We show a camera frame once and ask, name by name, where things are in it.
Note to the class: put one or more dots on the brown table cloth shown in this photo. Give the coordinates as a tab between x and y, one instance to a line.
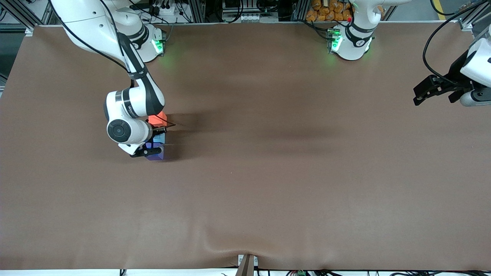
268	191

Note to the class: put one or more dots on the aluminium frame profile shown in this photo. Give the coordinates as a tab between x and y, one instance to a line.
23	15
470	21

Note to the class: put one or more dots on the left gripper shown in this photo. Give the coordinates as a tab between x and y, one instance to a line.
455	71

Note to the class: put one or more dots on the white terminal strip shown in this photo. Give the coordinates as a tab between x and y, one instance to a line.
252	17

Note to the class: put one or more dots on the green plug connector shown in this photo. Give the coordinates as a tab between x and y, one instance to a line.
301	273

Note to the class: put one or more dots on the purple foam block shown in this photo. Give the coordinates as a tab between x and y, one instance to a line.
157	156

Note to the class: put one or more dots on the light blue foam block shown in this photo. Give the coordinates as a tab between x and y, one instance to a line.
160	138

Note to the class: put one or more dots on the brown post with bracket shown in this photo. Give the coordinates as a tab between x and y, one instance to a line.
245	268

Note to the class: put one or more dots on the orange packaged goods pile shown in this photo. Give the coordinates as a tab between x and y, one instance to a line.
326	11

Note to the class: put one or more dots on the white power strip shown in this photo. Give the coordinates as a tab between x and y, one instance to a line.
165	9

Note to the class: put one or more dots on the orange foam block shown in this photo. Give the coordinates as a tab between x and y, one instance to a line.
158	118

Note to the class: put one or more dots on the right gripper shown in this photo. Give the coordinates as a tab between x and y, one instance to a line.
160	128

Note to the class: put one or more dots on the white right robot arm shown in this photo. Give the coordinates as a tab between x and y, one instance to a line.
88	23

